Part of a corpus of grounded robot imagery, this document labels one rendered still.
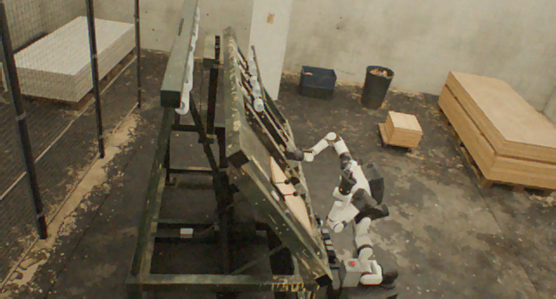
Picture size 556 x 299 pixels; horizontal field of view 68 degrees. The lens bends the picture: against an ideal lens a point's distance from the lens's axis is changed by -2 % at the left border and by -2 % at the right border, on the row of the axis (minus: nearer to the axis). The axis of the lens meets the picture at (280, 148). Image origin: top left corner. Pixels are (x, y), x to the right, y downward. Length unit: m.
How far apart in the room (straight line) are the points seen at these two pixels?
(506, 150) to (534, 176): 0.63
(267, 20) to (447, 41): 3.68
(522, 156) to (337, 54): 3.86
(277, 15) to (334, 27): 1.82
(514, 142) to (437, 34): 3.16
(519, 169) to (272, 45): 4.03
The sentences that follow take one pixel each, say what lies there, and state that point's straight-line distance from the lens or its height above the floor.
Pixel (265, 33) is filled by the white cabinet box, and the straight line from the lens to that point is 6.80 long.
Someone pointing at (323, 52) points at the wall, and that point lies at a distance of 8.37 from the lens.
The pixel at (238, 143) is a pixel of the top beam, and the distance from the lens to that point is 2.32.
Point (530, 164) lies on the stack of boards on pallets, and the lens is 6.56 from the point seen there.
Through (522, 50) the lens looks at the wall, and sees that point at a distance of 9.38.
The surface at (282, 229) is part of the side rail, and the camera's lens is 2.67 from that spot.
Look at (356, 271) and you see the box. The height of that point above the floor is 0.92.
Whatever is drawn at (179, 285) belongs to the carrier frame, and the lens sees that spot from 3.02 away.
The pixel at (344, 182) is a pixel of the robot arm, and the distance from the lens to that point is 2.80.
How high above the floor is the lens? 3.11
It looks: 32 degrees down
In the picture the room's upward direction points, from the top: 10 degrees clockwise
